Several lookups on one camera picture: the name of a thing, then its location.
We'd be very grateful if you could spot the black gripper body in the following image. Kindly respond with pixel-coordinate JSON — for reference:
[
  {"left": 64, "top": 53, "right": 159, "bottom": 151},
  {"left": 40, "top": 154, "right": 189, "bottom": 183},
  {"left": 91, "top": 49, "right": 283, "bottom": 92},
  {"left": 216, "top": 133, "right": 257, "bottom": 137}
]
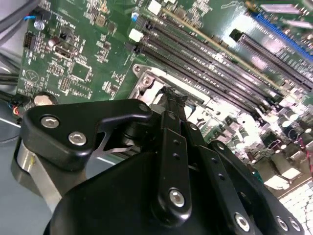
[{"left": 44, "top": 151, "right": 230, "bottom": 235}]

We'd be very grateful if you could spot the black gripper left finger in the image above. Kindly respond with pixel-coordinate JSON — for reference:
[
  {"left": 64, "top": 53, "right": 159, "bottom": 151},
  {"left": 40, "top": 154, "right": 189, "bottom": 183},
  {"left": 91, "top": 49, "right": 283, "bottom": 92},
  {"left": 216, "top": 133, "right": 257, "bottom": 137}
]
[{"left": 19, "top": 86, "right": 193, "bottom": 222}]

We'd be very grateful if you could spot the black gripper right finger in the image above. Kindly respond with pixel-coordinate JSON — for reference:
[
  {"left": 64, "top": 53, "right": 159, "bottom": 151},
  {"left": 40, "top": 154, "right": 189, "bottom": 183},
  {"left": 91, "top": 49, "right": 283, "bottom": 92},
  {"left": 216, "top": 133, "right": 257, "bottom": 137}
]
[{"left": 179, "top": 95, "right": 305, "bottom": 235}]

